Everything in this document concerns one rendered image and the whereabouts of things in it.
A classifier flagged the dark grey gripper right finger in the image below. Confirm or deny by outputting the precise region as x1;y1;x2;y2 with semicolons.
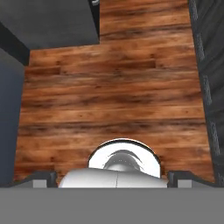
167;170;219;189

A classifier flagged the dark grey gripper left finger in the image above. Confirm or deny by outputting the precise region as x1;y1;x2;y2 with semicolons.
8;170;59;189

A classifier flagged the dark blue cabinet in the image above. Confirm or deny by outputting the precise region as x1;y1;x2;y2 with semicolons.
0;47;26;186

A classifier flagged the dark grey counter block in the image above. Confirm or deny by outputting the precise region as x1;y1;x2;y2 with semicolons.
0;0;102;67

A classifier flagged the grey cabinet handle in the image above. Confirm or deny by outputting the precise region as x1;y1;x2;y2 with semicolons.
195;32;206;63
202;74;214;107
209;120;221;158
190;0;200;22

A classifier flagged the white and black round object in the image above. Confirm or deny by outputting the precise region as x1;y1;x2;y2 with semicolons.
58;137;170;189

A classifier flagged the dark grey cabinet run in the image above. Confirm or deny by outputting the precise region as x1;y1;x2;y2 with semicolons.
187;0;224;187

